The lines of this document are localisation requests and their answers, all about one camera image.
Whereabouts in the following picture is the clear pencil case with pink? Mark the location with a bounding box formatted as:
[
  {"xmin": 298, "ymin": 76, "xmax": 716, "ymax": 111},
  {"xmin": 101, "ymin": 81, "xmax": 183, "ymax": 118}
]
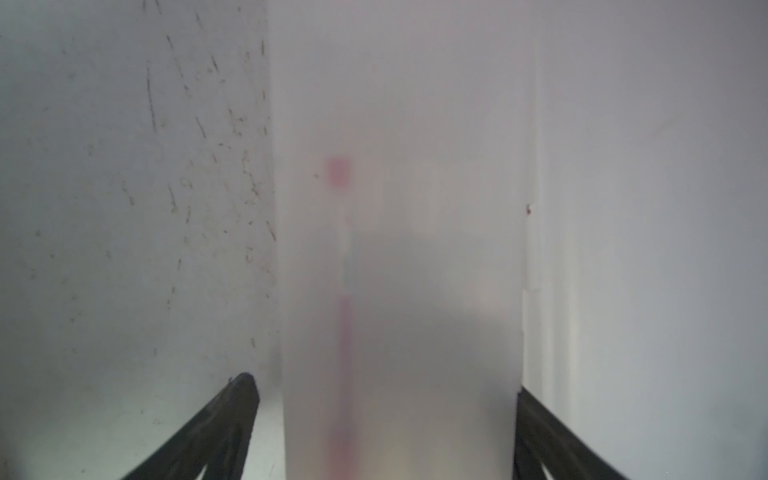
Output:
[{"xmin": 267, "ymin": 1, "xmax": 533, "ymax": 479}]

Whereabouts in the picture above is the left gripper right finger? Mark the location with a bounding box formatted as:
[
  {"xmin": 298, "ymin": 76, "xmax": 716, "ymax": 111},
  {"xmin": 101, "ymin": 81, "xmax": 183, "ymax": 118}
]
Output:
[{"xmin": 512, "ymin": 388, "xmax": 626, "ymax": 480}]

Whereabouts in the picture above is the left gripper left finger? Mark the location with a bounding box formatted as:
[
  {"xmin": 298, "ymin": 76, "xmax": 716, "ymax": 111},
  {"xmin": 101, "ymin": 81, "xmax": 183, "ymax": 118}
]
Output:
[{"xmin": 126, "ymin": 372, "xmax": 260, "ymax": 480}]

